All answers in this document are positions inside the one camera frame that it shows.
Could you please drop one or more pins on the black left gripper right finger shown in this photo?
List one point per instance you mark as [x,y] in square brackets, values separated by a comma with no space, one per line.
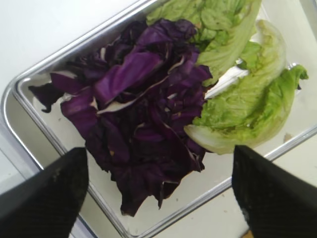
[274,203]

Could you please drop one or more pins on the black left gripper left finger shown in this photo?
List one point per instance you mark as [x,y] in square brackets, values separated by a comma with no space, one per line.
[47,204]

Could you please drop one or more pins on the green lettuce in container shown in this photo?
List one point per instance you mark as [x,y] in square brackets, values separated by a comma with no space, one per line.
[255,107]

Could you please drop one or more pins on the purple cabbage pile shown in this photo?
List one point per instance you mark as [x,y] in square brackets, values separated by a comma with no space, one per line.
[130,102]

